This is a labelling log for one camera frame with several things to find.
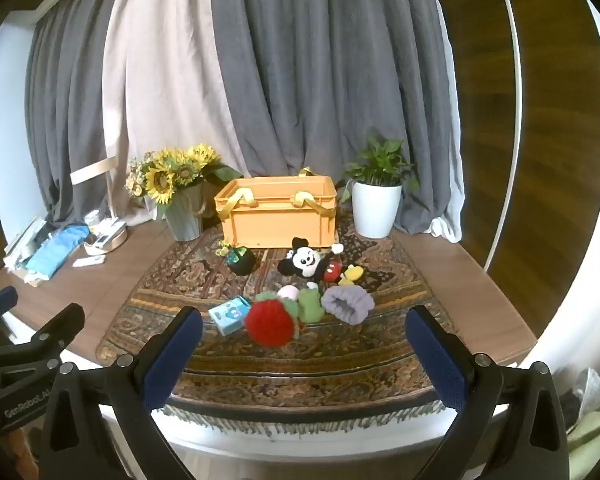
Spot white curved hoop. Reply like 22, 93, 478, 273
482, 0, 524, 274

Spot narrow grey curtain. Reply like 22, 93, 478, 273
24, 0, 140, 227

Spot black mouse plush toy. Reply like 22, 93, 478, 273
278, 237, 365, 286

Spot red knitted strawberry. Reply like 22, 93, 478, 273
244, 291, 301, 347

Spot green plush toy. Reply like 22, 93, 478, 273
297, 282, 326, 324

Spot pale green cloth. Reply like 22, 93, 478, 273
566, 407, 600, 480

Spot sunflower bouquet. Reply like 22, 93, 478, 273
124, 144, 244, 221

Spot light blue tissue pack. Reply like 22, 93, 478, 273
209, 296, 253, 337

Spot grey ribbed vase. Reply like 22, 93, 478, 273
164, 182, 205, 242

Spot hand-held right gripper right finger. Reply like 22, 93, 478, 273
405, 305, 571, 480

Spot stack of white boxes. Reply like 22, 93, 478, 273
2, 215, 53, 273

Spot white device on table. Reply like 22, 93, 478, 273
83, 217, 128, 256

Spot white plant pot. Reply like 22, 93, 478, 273
352, 181, 403, 239

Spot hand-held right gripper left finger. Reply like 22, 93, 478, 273
37, 305, 204, 480

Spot blue cloth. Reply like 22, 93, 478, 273
24, 225, 91, 282

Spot wide grey curtain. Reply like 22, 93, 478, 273
209, 0, 465, 242

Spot patterned brown rug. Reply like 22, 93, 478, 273
96, 207, 462, 438

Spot green leafy plant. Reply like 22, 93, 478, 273
341, 136, 421, 206

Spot beige curtain tieback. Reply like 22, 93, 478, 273
70, 156, 118, 185

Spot round black green pouch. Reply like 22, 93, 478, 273
227, 246, 259, 276

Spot beige curtain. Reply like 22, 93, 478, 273
102, 0, 253, 227

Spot orange storage basket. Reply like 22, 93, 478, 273
214, 166, 340, 250

